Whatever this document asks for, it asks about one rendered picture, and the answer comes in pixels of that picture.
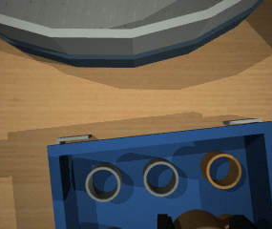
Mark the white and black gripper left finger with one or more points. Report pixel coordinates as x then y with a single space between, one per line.
164 222

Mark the blue crate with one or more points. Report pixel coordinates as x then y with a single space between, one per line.
134 207

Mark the grey metal bushing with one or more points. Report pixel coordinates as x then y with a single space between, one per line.
164 190
93 192

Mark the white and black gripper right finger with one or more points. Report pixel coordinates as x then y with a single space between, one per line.
241 222

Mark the bronze bushing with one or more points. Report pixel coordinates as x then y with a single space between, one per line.
233 176
198 219
224 219

